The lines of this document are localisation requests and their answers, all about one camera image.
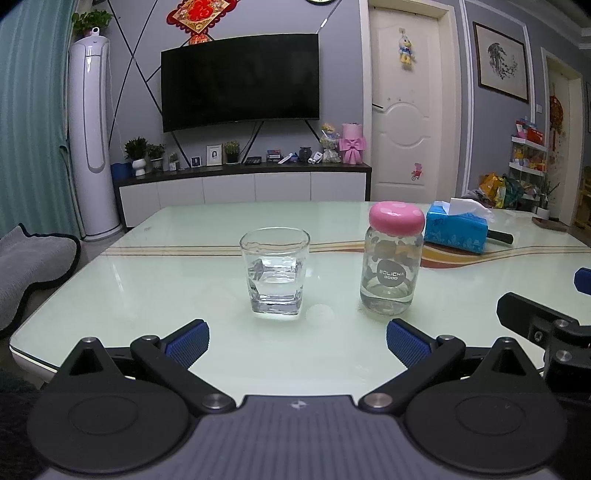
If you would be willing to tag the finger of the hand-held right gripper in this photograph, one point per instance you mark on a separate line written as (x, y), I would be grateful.
(584, 280)
(521, 311)

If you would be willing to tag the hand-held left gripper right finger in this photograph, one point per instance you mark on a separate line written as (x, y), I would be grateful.
(408, 344)

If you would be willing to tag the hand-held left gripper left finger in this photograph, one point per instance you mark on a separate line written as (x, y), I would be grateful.
(187, 344)

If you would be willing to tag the clear glass bottle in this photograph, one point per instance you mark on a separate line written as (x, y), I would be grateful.
(391, 277)

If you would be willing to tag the clear glass cup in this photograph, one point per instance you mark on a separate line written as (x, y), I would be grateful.
(274, 277)

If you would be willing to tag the pink bottle cap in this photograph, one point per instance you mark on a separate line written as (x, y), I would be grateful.
(396, 219)

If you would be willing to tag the potted plant in white pot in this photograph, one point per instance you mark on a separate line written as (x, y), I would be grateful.
(545, 207)

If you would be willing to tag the blue tissue pack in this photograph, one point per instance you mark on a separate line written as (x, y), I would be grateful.
(455, 230)

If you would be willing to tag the yellow bag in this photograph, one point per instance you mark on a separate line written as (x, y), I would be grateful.
(491, 187)

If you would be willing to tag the white shelf rack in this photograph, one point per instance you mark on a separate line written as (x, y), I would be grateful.
(528, 157)

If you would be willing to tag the white television cabinet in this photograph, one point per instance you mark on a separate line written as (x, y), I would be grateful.
(240, 189)

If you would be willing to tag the red hanging ornament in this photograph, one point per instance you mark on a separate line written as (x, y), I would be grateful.
(556, 115)

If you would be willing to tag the grey cushion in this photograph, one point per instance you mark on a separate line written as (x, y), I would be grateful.
(32, 267)

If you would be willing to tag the pink door sticker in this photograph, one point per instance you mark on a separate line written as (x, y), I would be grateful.
(416, 170)

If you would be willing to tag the tiny potted plant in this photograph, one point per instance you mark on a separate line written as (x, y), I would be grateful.
(173, 162)

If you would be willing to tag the blue container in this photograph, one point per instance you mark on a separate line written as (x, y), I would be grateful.
(120, 171)

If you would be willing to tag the small potted plant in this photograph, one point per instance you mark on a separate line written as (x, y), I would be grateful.
(156, 154)

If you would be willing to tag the black calculator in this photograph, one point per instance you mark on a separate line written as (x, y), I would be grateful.
(253, 161)

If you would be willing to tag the plant in black pot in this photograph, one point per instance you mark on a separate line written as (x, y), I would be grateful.
(232, 152)

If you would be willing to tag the pink bow gift box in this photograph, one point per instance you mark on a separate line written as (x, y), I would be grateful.
(353, 145)

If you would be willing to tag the stack of books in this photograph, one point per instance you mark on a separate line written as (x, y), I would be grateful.
(274, 154)

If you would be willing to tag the flower bouquet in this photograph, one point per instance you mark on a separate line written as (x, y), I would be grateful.
(330, 147)

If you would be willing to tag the white door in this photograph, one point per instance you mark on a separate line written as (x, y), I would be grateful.
(406, 129)

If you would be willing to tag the dark vase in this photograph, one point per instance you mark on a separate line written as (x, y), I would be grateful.
(304, 154)

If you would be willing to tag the white tower air conditioner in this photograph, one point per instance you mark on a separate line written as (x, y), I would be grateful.
(92, 138)

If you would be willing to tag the framed ink painting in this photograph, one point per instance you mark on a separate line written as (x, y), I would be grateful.
(501, 62)

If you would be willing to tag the green curtain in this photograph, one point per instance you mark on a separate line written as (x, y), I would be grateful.
(32, 115)

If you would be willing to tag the duck plush toy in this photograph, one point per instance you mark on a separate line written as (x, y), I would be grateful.
(406, 48)

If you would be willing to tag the green trailing plant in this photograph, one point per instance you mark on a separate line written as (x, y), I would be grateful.
(92, 21)

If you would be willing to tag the small photo frame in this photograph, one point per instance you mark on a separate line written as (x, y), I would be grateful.
(196, 161)

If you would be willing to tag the white photo frame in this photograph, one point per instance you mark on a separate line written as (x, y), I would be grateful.
(214, 154)

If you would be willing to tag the black wall television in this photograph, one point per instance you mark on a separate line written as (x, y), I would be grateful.
(240, 83)

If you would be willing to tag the red wall decoration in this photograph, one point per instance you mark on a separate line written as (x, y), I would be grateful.
(201, 16)

